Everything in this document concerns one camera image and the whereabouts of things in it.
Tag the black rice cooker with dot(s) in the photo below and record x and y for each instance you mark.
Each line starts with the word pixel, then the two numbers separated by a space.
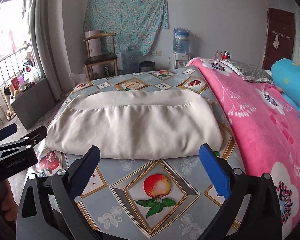
pixel 147 66

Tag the empty clear water jug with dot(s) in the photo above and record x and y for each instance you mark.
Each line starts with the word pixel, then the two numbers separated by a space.
pixel 130 61

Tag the blue pillow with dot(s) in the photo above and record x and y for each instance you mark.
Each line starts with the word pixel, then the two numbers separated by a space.
pixel 286 76

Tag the fruit pattern table cover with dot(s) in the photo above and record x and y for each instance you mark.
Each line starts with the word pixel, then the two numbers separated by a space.
pixel 155 199

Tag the pink floral blanket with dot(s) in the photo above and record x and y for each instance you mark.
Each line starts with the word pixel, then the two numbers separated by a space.
pixel 267 132

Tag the grey sequin pillow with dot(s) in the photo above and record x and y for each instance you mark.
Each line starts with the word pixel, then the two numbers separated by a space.
pixel 248 72

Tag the blue water bottle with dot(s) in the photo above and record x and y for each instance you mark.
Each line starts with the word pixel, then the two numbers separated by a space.
pixel 181 41

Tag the cream zip-up jacket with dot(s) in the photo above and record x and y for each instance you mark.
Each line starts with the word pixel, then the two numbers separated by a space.
pixel 136 125

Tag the left hand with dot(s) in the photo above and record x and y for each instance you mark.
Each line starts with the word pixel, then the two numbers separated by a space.
pixel 7 203

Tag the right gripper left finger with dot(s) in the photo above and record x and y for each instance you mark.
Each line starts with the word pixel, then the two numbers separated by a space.
pixel 47 208

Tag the wooden chair black seat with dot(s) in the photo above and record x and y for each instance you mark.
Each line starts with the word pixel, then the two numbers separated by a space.
pixel 100 59

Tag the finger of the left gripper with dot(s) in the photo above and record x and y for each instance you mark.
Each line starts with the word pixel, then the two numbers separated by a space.
pixel 31 139
pixel 7 131

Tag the dark red door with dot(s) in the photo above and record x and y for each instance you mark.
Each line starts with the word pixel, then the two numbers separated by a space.
pixel 280 37

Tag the clear plastic bag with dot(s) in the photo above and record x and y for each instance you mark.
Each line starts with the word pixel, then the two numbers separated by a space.
pixel 77 79

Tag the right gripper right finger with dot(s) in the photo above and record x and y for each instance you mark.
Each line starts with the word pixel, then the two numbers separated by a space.
pixel 262 218

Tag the white water dispenser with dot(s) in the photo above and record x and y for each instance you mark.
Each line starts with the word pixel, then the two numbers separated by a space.
pixel 178 60

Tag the floral teal wall cloth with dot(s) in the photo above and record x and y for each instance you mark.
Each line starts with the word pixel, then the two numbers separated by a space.
pixel 136 23

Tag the grey curtain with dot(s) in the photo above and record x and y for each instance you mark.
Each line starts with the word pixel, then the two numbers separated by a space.
pixel 41 45

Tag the dark grey cabinet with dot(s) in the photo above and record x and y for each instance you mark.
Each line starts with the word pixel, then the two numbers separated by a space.
pixel 33 103

